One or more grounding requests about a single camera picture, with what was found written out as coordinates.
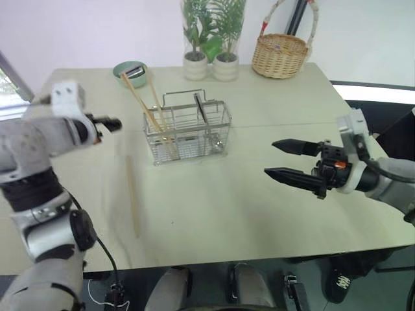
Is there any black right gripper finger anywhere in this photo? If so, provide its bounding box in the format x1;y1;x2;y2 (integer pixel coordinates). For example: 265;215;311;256
263;167;327;199
271;139;324;157

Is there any woven wicker basket with handle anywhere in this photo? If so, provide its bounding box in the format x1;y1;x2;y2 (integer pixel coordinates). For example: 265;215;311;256
251;0;320;80

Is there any black floor bracket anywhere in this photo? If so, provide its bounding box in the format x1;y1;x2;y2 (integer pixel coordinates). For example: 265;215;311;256
283;273;311;311

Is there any metal wire basket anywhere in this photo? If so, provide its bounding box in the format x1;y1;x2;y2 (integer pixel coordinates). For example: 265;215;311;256
143;89;233;167

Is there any green plant in white pot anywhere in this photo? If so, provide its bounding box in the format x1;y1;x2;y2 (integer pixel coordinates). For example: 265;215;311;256
182;0;215;82
207;0;246;82

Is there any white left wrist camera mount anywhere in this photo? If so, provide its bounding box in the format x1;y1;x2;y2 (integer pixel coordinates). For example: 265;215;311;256
50;81;87;118

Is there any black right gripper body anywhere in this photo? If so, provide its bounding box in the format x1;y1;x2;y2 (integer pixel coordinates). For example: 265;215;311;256
312;139;353;199

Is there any grey rounded robot leg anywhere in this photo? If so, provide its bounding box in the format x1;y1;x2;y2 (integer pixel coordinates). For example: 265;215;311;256
145;266;193;311
226;262;277;311

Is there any black post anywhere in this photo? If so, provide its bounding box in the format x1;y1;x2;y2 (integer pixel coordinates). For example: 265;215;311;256
284;0;313;37

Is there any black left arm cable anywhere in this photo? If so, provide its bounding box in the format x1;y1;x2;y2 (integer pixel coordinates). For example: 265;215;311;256
66;189;119;290

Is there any white floor cable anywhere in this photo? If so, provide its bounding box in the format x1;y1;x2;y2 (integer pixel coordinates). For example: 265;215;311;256
86;279;131;309

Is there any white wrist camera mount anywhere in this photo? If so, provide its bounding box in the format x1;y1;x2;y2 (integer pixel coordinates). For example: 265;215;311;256
335;108;371;195
50;81;87;118

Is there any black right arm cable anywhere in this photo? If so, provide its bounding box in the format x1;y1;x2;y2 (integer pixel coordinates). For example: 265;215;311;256
355;135;415;179

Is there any clear plastic plant sleeve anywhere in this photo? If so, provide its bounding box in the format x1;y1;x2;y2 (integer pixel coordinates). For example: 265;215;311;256
180;0;248;65

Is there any wooden chopstick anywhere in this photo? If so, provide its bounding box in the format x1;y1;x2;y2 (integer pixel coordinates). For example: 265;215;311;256
147;75;178;160
121;73;167;134
125;155;141;239

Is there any green bowl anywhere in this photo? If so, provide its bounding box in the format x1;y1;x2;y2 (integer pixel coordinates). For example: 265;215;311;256
112;60;150;89

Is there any grey window frame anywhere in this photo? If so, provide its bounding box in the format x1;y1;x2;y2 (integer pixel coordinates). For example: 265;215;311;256
0;50;35;109

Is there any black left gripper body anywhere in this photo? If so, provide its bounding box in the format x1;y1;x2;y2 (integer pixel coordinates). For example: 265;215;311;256
84;112;105;145

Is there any black side table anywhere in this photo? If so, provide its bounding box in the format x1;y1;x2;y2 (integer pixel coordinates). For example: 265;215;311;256
329;79;415;161

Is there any metal spoon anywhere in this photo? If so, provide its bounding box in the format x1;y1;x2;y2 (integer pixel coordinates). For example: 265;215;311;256
193;92;226;153

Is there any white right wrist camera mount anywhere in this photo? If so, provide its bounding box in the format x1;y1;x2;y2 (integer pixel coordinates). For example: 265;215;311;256
335;108;371;195

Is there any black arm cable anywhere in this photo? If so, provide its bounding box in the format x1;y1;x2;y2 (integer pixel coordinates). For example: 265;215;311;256
355;135;415;179
66;189;119;290

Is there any black cable connector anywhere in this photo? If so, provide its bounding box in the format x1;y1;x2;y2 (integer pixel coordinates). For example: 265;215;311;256
106;282;126;306

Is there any black shoe with white print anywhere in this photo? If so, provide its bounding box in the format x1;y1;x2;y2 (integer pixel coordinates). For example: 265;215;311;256
323;255;353;305

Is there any dark metal clip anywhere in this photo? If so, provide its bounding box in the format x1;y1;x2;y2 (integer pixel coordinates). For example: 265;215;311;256
125;65;145;79

